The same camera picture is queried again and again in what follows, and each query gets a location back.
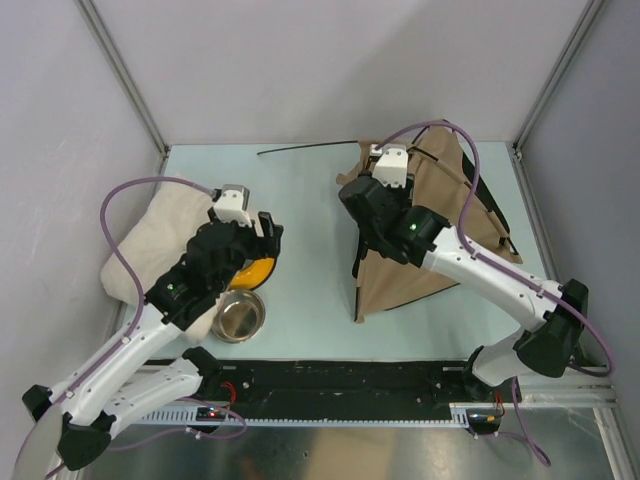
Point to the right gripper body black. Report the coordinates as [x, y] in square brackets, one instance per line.
[403, 196]

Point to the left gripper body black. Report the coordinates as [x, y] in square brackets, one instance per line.
[245, 243]

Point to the beige fabric pet tent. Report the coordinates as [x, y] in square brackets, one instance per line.
[407, 200]

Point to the black tent pole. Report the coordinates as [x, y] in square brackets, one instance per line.
[443, 175]
[307, 146]

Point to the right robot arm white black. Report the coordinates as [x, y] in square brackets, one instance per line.
[547, 312]

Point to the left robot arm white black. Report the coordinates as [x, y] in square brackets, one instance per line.
[156, 358]

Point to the yellow pet bowl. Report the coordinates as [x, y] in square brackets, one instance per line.
[254, 274]

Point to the stainless steel pet bowl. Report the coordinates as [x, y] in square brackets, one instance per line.
[241, 315]

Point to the cream plush cushion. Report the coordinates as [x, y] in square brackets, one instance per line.
[158, 240]

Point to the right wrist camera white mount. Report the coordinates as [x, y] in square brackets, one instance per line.
[391, 165]

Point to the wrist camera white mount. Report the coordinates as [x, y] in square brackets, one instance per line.
[391, 165]
[231, 205]

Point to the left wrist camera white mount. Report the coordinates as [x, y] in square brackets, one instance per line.
[231, 205]

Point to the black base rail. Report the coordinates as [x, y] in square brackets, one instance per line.
[343, 391]

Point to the right aluminium frame post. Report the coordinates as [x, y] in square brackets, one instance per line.
[580, 32]

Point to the aluminium frame post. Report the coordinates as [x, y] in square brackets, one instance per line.
[580, 32]
[114, 58]

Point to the white slotted cable duct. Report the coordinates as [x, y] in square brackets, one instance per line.
[201, 416]

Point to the left aluminium frame post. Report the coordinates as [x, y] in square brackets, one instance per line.
[114, 58]

